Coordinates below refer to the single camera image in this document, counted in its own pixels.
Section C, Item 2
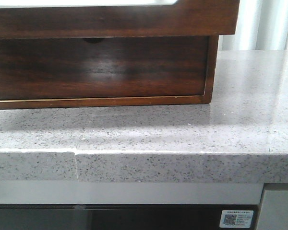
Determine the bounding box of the dark wooden drawer cabinet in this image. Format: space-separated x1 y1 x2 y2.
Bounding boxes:
0 33 219 110

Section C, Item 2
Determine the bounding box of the white QR code sticker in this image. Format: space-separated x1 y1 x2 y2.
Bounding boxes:
219 210 254 229

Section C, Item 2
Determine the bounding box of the black glass appliance front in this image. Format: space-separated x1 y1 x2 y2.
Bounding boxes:
0 204 258 230

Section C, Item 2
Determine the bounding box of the white curtain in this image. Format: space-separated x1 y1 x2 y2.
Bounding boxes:
218 0 288 50

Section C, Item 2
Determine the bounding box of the grey cabinet door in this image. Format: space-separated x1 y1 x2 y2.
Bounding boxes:
256 189 288 230

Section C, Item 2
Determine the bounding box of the white tray on cabinet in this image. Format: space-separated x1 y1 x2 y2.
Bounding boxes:
0 0 178 9

